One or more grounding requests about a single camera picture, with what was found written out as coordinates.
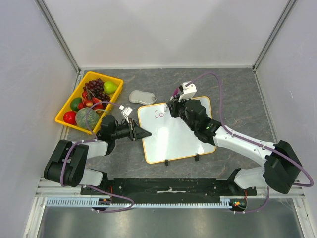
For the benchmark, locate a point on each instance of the green lime fruit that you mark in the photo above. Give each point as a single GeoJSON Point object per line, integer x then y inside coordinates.
{"type": "Point", "coordinates": [74, 103]}

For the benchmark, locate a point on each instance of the grey whiteboard eraser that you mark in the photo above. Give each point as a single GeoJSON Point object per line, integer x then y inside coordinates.
{"type": "Point", "coordinates": [140, 97]}

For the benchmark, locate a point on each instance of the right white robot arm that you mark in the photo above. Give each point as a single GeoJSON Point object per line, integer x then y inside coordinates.
{"type": "Point", "coordinates": [279, 166]}

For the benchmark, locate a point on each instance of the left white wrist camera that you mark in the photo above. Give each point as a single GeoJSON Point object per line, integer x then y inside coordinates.
{"type": "Point", "coordinates": [125, 111]}

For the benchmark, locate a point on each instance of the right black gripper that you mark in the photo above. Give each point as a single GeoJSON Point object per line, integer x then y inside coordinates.
{"type": "Point", "coordinates": [175, 107]}

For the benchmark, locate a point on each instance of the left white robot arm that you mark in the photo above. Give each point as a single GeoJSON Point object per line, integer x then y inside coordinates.
{"type": "Point", "coordinates": [68, 160]}

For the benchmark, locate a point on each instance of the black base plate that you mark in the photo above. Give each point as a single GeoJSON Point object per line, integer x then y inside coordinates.
{"type": "Point", "coordinates": [174, 189]}

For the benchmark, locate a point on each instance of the yellow plastic fruit tray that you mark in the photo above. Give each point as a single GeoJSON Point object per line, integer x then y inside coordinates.
{"type": "Point", "coordinates": [78, 93]}

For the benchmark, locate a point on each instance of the dark purple grape bunch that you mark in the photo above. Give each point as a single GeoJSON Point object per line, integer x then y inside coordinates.
{"type": "Point", "coordinates": [96, 87]}

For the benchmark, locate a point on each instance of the white slotted cable duct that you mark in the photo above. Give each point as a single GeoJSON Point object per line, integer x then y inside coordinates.
{"type": "Point", "coordinates": [104, 202]}

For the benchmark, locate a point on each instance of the green netted melon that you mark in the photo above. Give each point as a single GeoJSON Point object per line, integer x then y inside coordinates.
{"type": "Point", "coordinates": [87, 116]}

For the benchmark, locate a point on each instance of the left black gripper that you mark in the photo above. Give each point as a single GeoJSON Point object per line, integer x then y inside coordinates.
{"type": "Point", "coordinates": [135, 132]}

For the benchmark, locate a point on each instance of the red apple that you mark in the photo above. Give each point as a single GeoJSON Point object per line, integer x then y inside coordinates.
{"type": "Point", "coordinates": [69, 117]}

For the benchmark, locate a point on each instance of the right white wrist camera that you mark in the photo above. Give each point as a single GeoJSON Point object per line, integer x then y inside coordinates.
{"type": "Point", "coordinates": [188, 90]}

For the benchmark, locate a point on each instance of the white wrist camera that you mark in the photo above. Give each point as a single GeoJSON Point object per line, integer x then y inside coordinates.
{"type": "Point", "coordinates": [125, 111]}
{"type": "Point", "coordinates": [188, 90]}

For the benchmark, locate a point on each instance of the orange framed whiteboard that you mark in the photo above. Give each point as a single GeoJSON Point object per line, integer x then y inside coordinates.
{"type": "Point", "coordinates": [171, 138]}

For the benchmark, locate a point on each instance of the purple capped white marker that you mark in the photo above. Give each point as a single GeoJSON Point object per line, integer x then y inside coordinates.
{"type": "Point", "coordinates": [172, 97]}

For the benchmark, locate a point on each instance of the green pear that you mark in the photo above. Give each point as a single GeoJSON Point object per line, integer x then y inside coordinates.
{"type": "Point", "coordinates": [109, 87]}

